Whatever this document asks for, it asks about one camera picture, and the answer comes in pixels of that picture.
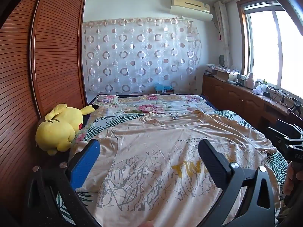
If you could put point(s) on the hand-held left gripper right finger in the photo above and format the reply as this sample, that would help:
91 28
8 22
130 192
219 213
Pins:
213 164

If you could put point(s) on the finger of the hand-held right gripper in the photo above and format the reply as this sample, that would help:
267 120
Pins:
296 141

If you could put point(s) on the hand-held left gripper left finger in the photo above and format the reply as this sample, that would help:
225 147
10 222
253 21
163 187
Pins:
85 165

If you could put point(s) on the beige printed t-shirt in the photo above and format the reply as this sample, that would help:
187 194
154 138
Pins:
146 146

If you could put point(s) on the person's right hand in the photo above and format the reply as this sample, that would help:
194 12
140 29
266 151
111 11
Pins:
288 182

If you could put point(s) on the leaf-print bed sheet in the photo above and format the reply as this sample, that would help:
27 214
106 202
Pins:
278 167

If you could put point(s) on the small black tripod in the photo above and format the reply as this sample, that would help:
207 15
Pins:
296 107

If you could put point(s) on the yellow plush toy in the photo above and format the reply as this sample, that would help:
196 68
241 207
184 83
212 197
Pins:
61 127

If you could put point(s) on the small black charger box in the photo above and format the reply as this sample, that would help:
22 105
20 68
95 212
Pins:
266 94

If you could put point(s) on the clear plastic bag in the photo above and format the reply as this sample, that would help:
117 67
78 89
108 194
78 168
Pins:
258 89

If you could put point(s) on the green-capped bottle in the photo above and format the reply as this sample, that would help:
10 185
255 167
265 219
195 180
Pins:
264 82

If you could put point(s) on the low wooden cabinet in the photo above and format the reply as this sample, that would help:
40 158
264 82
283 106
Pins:
236 99

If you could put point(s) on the white jug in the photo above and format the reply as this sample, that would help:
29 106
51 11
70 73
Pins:
249 81

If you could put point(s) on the floral quilt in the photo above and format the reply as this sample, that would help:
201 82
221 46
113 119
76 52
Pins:
153 104

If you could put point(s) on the blue box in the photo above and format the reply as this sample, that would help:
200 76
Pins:
163 88

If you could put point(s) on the cardboard box on cabinet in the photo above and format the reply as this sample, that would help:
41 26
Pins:
220 67

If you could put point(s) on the wooden-framed window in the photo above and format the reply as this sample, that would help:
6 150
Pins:
262 47

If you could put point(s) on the dark oval object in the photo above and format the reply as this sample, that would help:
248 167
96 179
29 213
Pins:
222 60

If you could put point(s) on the wooden headboard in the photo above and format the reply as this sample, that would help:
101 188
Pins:
54 52

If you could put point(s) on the sheer circle-pattern curtain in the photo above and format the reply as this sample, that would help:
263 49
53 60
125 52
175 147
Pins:
142 52

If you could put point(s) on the white tied window curtain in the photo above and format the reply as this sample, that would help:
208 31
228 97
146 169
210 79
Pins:
223 28

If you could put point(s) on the white air conditioner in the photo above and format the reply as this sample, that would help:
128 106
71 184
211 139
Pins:
189 7

